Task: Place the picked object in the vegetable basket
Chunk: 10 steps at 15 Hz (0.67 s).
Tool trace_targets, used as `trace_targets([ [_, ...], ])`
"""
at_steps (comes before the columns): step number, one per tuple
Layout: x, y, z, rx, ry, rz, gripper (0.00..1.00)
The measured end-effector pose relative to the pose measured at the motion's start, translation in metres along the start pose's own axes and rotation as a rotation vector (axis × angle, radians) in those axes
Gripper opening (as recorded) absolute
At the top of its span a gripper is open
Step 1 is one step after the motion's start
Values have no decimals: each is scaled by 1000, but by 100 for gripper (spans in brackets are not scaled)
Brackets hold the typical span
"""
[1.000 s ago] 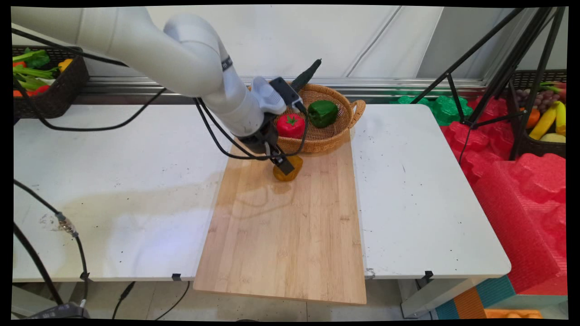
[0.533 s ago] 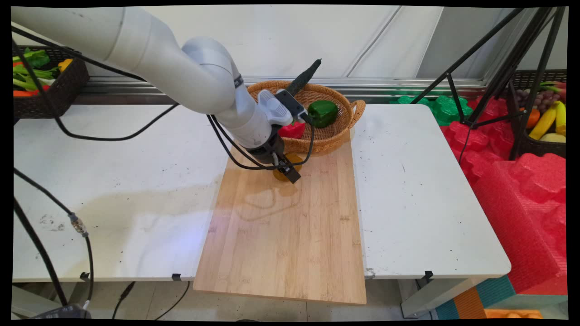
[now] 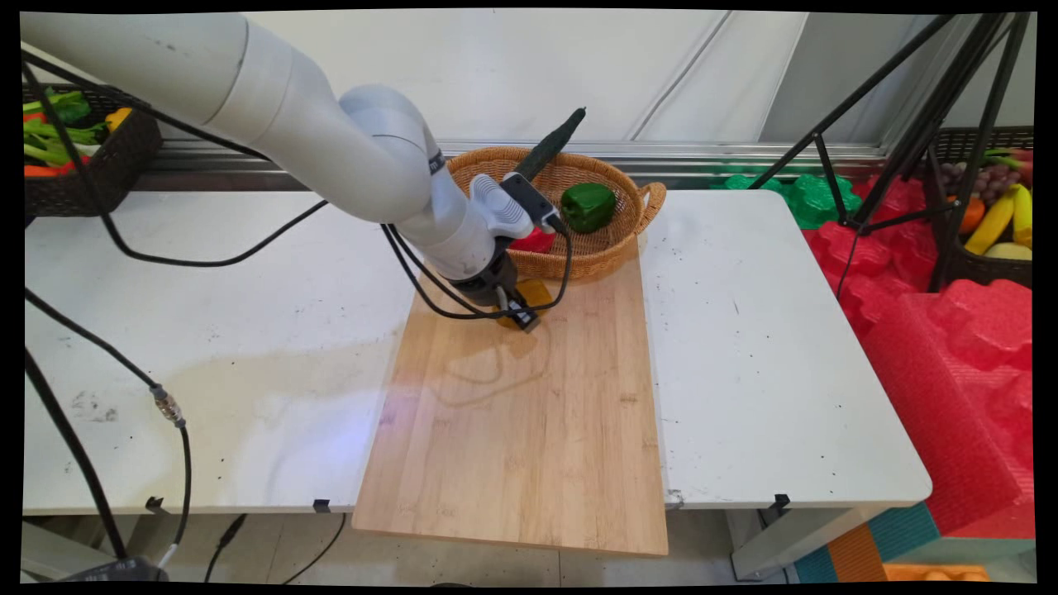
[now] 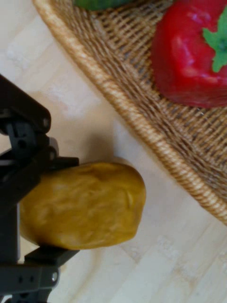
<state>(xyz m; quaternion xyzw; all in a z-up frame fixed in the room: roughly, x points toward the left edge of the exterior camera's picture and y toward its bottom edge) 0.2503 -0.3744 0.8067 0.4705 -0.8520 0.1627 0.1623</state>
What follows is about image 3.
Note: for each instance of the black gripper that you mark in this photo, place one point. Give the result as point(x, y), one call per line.
point(488, 285)

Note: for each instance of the yellow brown toy potato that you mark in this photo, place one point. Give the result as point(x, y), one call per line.
point(537, 291)

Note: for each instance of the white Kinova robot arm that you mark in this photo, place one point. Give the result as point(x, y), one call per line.
point(289, 107)

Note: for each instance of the red toy tomato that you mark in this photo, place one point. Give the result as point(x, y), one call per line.
point(539, 241)

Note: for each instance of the woven wicker basket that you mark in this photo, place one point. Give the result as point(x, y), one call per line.
point(595, 256)

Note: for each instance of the wooden cutting board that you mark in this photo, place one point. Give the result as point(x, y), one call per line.
point(512, 430)

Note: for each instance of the green toy bell pepper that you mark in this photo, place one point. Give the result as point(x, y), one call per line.
point(588, 207)

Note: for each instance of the dark green toy cucumber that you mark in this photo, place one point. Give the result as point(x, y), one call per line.
point(554, 140)

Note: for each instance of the green foam mat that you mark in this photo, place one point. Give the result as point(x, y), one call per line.
point(814, 198)

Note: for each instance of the white table leg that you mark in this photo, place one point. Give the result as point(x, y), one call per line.
point(793, 537)

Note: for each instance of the black vegetable basket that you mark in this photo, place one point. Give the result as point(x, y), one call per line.
point(124, 165)

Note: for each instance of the teal orange foam block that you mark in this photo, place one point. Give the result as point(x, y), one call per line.
point(868, 545)

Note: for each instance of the yellow toy pepper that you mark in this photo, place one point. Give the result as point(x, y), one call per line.
point(118, 118)

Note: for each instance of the red foam mat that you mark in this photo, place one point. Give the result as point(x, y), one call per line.
point(950, 397)

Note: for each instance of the orange toy fruit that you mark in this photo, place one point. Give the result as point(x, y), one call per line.
point(974, 216)

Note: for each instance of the black floor device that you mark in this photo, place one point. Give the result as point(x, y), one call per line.
point(116, 570)

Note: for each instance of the black tripod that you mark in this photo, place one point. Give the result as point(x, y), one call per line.
point(946, 103)

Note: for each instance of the black fruit basket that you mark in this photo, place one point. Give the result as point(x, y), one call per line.
point(992, 268)

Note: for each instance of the long yellow toy banana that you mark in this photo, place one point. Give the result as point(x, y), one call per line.
point(992, 223)

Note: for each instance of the orange toy carrot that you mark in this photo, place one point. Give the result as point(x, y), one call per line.
point(45, 170)

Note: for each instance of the purple toy grapes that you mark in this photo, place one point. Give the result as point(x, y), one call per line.
point(988, 183)

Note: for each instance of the orange plastic tray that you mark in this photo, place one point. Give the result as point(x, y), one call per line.
point(934, 572)

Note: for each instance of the green toy leafy vegetables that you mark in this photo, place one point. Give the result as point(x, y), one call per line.
point(50, 136)

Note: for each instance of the pale yellow toy fruit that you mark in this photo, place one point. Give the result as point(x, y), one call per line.
point(1010, 251)

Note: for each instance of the short yellow toy banana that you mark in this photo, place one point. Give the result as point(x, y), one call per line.
point(1023, 216)

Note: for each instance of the red green toy fruit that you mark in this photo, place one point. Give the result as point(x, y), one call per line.
point(1012, 157)

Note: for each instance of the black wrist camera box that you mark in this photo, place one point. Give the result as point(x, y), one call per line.
point(529, 198)

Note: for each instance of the metal window rail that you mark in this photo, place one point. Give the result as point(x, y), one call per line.
point(727, 157)

